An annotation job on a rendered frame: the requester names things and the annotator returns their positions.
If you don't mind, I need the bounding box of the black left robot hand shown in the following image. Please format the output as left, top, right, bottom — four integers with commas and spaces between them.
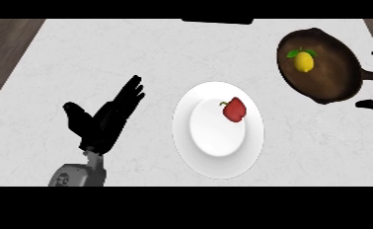
62, 74, 147, 156

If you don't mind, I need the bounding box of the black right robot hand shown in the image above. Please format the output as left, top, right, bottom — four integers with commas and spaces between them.
354, 99, 373, 111

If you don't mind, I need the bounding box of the dark brown frying pan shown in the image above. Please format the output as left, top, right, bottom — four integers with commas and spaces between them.
275, 27, 373, 106

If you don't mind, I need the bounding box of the yellow lemon with green leaves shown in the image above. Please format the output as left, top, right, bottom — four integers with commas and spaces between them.
286, 46, 318, 74

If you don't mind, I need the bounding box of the white round plate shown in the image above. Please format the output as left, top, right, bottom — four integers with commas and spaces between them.
171, 81, 267, 181

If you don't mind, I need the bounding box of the red bell pepper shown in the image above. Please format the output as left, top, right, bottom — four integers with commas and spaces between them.
218, 96, 247, 123

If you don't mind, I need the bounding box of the black flat appliance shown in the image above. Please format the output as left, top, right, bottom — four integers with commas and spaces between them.
181, 18, 255, 26

